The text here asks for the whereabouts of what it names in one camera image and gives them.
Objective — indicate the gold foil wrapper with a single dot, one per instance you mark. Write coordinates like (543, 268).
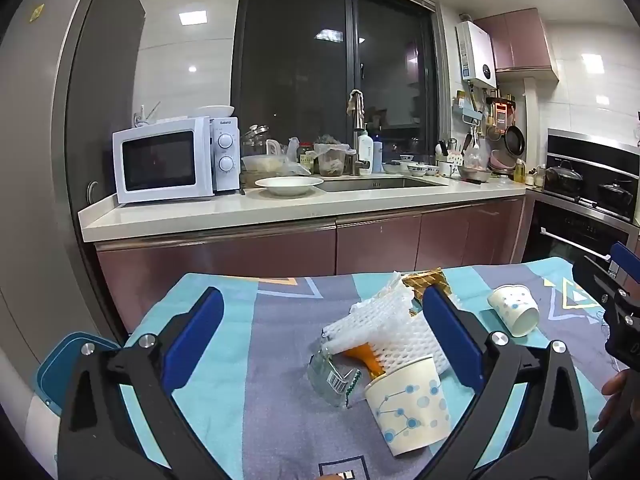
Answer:
(425, 277)

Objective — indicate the blue bottle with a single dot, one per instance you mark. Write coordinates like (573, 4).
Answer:
(378, 157)

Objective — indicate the steel sink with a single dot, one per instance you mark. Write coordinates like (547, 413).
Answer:
(380, 182)

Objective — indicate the white deep plate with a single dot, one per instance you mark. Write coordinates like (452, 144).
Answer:
(287, 185)

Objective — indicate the steel kitchen faucet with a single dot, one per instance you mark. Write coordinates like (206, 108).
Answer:
(357, 115)

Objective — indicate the white pump bottle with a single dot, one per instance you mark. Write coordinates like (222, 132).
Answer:
(365, 152)

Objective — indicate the black pot with lid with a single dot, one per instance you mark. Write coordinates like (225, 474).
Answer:
(564, 177)

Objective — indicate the white bowl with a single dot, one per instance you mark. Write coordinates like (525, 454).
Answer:
(214, 111)

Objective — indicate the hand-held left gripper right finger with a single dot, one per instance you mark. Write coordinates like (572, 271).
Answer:
(450, 340)

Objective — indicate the pink wall cabinet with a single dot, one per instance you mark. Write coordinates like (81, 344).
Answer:
(520, 40)

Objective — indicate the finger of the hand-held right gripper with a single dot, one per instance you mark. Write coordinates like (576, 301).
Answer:
(597, 280)
(627, 257)

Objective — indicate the white water heater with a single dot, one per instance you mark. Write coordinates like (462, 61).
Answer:
(477, 55)

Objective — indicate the blue dotted paper cup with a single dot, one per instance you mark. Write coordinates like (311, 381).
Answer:
(410, 410)
(515, 310)

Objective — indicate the clear plastic wrapper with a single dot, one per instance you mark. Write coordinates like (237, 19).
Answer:
(330, 377)

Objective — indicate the blue plastic bin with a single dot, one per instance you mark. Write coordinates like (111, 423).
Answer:
(65, 365)

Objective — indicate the black built-in oven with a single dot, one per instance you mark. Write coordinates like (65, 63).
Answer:
(570, 240)

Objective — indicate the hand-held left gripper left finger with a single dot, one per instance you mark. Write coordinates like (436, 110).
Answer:
(195, 340)

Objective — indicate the orange peel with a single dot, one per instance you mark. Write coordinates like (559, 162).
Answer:
(367, 357)

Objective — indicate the bag lined container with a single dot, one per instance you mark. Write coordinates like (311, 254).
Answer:
(331, 160)

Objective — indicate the yellow oil bottle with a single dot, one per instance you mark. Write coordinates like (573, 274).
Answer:
(520, 172)

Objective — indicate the black range hood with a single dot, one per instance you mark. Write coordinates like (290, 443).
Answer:
(595, 150)

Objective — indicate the person's right hand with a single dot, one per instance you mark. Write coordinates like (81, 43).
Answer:
(617, 389)

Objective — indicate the stack of pink bowls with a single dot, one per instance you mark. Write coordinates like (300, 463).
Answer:
(502, 162)

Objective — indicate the dark kitchen window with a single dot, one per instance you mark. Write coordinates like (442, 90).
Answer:
(300, 60)

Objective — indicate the black frying pan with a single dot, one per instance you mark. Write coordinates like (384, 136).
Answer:
(514, 141)

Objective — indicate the clear food container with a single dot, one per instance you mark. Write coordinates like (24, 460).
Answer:
(262, 166)

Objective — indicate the blue grey patterned tablecloth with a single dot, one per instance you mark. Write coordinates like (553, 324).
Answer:
(280, 360)

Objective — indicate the blue wall rack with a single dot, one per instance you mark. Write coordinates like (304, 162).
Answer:
(467, 110)

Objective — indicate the white microwave oven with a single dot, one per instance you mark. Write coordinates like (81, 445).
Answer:
(160, 160)

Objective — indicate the grey refrigerator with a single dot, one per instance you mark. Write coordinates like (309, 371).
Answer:
(40, 160)

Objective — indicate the white foam fruit net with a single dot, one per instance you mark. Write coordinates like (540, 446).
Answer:
(395, 332)

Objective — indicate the metal bowl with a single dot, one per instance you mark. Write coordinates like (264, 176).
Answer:
(475, 174)

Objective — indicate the white utensil holder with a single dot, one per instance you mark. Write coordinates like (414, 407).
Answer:
(447, 165)

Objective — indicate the pink base cabinet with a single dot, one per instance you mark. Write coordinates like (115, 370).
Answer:
(300, 250)

